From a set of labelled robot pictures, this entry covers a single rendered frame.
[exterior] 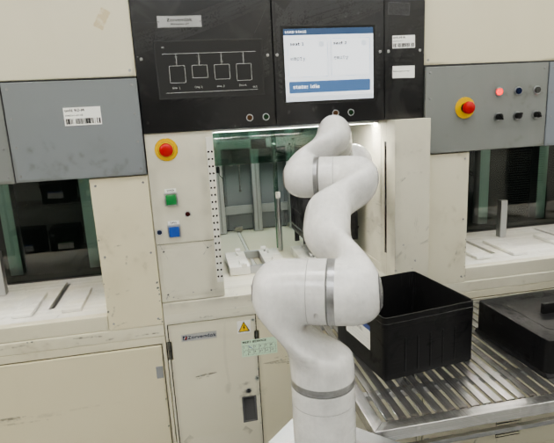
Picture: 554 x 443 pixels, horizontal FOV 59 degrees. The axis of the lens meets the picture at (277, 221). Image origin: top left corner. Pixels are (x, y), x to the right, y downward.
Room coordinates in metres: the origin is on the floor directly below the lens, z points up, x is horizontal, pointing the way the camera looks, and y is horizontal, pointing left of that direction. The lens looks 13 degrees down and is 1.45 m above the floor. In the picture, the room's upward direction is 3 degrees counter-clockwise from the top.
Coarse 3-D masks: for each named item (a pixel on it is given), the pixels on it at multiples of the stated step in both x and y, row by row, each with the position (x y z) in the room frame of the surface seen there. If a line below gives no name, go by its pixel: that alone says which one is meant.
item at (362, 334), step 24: (384, 288) 1.43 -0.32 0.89; (408, 288) 1.46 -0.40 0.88; (432, 288) 1.37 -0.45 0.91; (384, 312) 1.43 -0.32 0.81; (408, 312) 1.46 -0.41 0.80; (432, 312) 1.16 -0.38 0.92; (456, 312) 1.19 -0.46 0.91; (360, 336) 1.24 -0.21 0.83; (384, 336) 1.12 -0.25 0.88; (408, 336) 1.14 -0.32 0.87; (432, 336) 1.16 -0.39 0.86; (456, 336) 1.19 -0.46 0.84; (384, 360) 1.12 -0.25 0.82; (408, 360) 1.14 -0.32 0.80; (432, 360) 1.16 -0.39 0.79; (456, 360) 1.19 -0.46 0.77
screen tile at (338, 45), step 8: (336, 40) 1.56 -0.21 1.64; (344, 40) 1.56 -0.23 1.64; (352, 40) 1.56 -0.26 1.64; (360, 40) 1.57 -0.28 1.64; (368, 40) 1.57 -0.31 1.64; (336, 48) 1.56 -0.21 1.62; (344, 48) 1.56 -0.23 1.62; (352, 48) 1.56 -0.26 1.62; (360, 48) 1.57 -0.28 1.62; (368, 48) 1.57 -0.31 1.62; (360, 56) 1.57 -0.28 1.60; (368, 56) 1.57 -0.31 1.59; (336, 64) 1.56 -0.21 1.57; (344, 64) 1.56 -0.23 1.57; (352, 64) 1.56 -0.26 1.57; (360, 64) 1.57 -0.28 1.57; (368, 64) 1.57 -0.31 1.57; (336, 72) 1.56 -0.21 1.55; (344, 72) 1.56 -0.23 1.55; (352, 72) 1.56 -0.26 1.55; (360, 72) 1.57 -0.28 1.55; (368, 72) 1.57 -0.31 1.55
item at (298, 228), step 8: (296, 200) 1.82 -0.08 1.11; (304, 200) 1.74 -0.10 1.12; (296, 208) 1.83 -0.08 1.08; (304, 208) 1.74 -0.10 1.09; (296, 216) 1.83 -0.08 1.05; (352, 216) 1.77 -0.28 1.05; (296, 224) 1.84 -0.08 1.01; (352, 224) 1.77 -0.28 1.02; (296, 232) 1.84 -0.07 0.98; (352, 232) 1.77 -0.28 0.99; (296, 240) 1.93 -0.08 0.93
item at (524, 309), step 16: (480, 304) 1.36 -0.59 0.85; (496, 304) 1.33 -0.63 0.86; (512, 304) 1.33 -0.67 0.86; (528, 304) 1.32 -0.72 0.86; (544, 304) 1.25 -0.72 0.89; (480, 320) 1.35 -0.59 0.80; (496, 320) 1.29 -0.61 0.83; (512, 320) 1.23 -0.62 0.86; (528, 320) 1.22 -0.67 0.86; (544, 320) 1.21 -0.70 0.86; (496, 336) 1.28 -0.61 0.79; (512, 336) 1.22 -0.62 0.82; (528, 336) 1.16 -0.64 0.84; (544, 336) 1.12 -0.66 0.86; (512, 352) 1.22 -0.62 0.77; (528, 352) 1.16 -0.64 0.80; (544, 352) 1.11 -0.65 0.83; (544, 368) 1.10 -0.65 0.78
